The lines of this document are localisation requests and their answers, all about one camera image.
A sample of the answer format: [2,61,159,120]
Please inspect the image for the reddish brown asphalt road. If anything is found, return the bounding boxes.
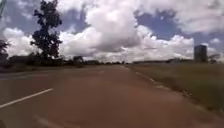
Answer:
[0,64,224,128]

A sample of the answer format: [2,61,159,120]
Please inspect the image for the dark line of bushes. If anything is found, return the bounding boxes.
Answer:
[0,53,126,72]

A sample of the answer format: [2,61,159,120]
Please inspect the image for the tall dark tree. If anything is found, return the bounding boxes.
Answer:
[29,0,63,61]

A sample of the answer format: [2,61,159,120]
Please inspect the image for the dry grass verge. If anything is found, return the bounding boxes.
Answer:
[126,61,224,116]

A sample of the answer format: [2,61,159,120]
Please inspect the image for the tall grey building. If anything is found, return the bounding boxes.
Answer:
[193,44,208,63]

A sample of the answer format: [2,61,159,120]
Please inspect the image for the white centre line dashes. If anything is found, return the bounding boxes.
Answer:
[0,87,54,110]

